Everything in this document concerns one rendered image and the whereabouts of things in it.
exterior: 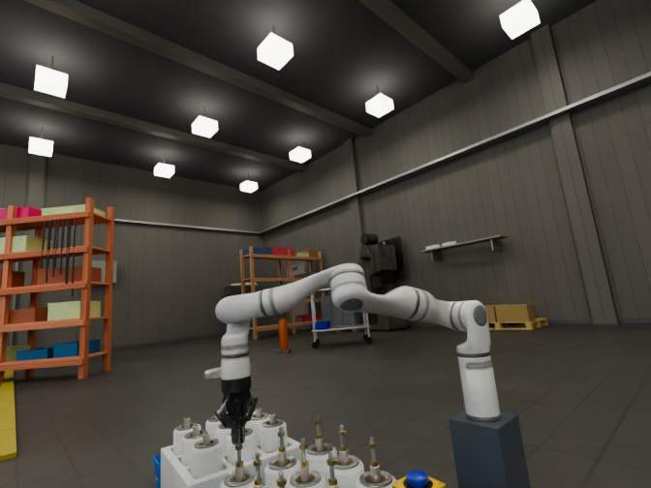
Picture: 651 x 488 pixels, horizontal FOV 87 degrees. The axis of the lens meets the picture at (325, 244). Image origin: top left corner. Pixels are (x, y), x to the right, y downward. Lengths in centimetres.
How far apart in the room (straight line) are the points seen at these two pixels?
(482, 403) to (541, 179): 662
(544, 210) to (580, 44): 293
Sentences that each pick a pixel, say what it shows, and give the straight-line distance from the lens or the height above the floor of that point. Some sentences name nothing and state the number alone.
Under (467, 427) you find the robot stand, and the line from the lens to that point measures 114.
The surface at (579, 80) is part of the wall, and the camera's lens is 794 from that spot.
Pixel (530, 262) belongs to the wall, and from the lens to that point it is 742.
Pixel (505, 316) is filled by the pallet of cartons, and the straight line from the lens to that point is 671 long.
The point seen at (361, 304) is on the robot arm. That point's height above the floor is 65.
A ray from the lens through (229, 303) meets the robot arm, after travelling 91.
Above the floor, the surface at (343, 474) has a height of 24.
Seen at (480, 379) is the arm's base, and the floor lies 41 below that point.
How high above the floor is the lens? 65
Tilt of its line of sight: 10 degrees up
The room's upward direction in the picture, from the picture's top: 5 degrees counter-clockwise
